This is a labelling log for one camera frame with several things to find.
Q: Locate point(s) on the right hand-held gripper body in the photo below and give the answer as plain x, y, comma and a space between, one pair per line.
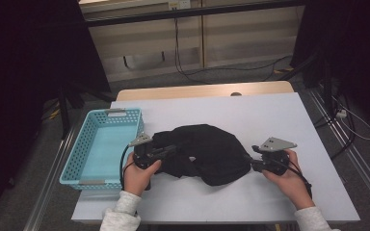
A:
276, 143

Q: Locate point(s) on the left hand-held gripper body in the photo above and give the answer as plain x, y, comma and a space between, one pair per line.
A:
140, 140

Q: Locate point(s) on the light blue plastic basket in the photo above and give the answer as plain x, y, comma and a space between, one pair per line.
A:
106, 150

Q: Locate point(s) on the black pants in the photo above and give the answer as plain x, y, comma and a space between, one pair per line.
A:
212, 154

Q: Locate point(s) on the person's left hand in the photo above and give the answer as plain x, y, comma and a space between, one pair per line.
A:
136, 179

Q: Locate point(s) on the person's right hand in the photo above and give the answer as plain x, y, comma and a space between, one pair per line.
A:
292, 186

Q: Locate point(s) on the white table cover sheet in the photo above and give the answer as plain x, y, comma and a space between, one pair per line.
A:
302, 109

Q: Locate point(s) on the wooden table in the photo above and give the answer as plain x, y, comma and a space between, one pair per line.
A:
141, 93

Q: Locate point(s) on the white power plug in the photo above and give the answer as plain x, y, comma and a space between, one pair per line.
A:
341, 113

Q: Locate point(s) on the black metal stand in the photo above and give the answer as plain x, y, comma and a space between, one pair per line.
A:
65, 115
326, 83

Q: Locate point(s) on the beige wooden cabinet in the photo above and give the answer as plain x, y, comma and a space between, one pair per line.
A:
237, 38

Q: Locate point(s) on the narrow black curtain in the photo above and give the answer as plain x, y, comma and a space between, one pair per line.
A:
359, 48

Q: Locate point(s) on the black horizontal bar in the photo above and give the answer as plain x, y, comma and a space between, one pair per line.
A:
189, 12

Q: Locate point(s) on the wide black curtain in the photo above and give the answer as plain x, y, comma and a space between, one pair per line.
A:
19, 64

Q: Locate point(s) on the aluminium floor rail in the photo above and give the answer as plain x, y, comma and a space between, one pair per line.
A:
49, 183
359, 163

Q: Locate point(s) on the white wall socket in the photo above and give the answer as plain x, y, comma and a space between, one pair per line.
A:
179, 4

